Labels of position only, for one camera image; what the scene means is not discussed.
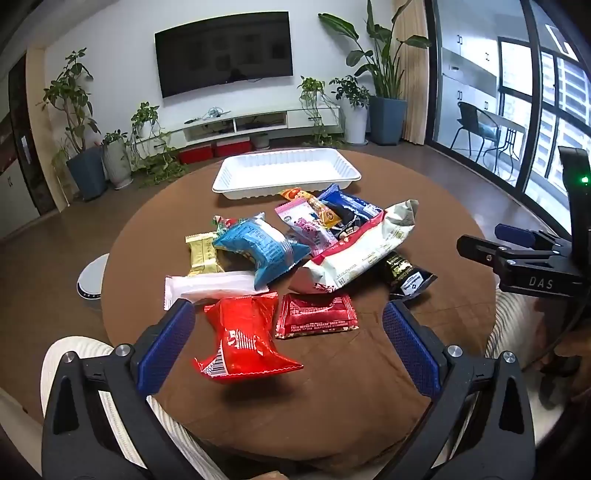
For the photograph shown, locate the cables on television cabinet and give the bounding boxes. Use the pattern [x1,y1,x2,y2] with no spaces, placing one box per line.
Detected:
[185,107,232,124]

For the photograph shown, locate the potted plant white ribbed pot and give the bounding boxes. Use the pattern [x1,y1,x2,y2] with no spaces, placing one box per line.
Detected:
[102,130,134,190]

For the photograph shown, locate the beige curtain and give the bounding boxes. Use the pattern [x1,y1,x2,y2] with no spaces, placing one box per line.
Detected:
[397,0,432,141]

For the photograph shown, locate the black balcony chair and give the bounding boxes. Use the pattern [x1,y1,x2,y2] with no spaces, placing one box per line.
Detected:
[450,102,502,160]

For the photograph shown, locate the person's right hand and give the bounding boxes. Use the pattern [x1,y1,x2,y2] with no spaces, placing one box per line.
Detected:
[538,298,591,370]

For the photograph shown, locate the white balcony cabinets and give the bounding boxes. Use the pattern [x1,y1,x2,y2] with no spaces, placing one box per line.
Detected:
[441,32,502,139]

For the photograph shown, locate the round brown table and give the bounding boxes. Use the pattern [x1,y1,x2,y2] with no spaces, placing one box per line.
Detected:
[100,147,504,480]

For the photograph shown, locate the gold wafer packet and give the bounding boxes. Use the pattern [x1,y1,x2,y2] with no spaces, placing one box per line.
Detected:
[185,231,226,276]

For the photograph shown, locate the wooden display cabinet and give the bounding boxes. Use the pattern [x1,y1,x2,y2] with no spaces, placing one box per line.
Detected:
[0,48,63,238]

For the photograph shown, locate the white plastic tray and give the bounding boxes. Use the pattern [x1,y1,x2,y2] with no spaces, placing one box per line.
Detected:
[212,148,363,200]

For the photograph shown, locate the potted plant tall white pot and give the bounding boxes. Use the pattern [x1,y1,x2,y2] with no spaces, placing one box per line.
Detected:
[330,75,370,145]

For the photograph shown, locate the potted tree blue square pot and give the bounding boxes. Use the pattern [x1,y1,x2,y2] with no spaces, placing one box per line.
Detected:
[42,48,108,201]

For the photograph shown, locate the puffy red snack packet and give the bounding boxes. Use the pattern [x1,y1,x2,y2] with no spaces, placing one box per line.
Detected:
[192,295,304,385]

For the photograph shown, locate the large white snack bag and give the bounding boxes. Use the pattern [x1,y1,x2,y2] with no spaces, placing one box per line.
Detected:
[294,199,420,294]

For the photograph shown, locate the long white packet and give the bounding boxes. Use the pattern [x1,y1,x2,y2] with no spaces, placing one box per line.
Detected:
[165,271,269,311]

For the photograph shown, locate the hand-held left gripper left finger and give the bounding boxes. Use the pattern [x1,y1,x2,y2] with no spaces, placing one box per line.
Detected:
[41,299,222,480]

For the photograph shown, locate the red storage box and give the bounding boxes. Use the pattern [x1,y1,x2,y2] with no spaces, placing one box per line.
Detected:
[178,145,214,165]
[215,141,252,158]

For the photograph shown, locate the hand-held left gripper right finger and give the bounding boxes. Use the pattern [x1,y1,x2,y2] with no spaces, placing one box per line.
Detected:
[369,300,536,480]

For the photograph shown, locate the pink cartoon packet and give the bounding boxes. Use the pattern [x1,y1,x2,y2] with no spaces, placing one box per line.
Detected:
[274,200,340,258]

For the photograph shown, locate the trailing plant on cabinet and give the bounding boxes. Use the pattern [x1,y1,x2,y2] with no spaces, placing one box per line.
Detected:
[298,76,345,146]

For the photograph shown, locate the dark red packet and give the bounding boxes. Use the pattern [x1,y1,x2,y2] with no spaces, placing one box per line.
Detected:
[274,292,359,340]

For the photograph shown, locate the light blue snack packet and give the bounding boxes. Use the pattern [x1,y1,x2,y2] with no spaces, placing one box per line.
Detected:
[212,213,311,287]

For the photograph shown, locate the large leaf plant blue pot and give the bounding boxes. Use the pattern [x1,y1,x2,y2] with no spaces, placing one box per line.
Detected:
[318,0,432,146]

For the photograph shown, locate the wall television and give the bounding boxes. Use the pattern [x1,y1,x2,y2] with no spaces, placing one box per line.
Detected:
[154,11,294,97]

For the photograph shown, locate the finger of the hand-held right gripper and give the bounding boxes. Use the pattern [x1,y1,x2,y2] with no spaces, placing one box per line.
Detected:
[457,235,546,267]
[495,224,573,254]

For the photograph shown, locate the white television cabinet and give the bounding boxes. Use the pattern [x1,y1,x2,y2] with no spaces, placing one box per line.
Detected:
[159,105,342,148]

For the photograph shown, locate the black framed glass door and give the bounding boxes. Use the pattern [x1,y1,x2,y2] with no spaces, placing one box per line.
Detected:
[425,0,591,232]

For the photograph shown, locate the orange cartoon packet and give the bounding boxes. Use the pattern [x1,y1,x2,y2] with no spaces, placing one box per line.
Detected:
[277,187,342,229]

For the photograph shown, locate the dark blue snack packet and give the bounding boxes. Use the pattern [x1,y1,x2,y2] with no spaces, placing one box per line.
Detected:
[318,184,384,238]

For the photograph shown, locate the balcony table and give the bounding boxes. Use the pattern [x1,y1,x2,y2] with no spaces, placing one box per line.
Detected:
[480,113,527,174]

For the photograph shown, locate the trailing vine plant on stand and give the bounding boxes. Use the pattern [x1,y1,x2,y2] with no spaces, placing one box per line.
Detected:
[130,102,185,185]

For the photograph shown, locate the black snack packet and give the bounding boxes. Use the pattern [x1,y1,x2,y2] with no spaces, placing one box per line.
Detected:
[381,251,437,302]

